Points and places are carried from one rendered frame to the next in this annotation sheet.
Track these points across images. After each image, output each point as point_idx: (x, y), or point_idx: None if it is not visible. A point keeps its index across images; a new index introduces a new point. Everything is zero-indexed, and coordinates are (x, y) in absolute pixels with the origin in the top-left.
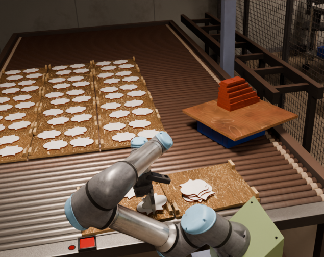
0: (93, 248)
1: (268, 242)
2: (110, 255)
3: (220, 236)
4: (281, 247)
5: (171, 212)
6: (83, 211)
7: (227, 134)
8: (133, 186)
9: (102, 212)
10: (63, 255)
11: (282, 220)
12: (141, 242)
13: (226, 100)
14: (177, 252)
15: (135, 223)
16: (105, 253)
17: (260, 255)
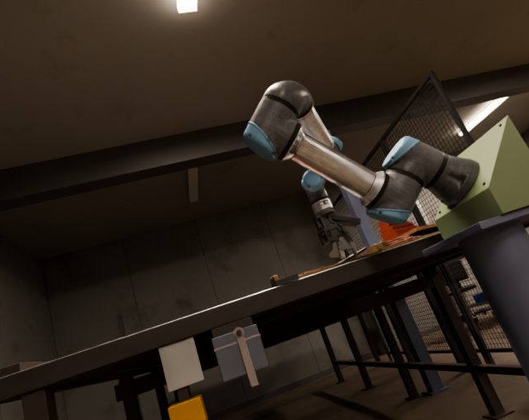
0: (293, 275)
1: (495, 136)
2: (320, 286)
3: (435, 152)
4: (512, 127)
5: (376, 246)
6: (264, 113)
7: (406, 232)
8: (320, 229)
9: (285, 110)
10: (257, 293)
11: None
12: (353, 262)
13: (392, 234)
14: (395, 189)
15: (329, 147)
16: (311, 283)
17: (496, 146)
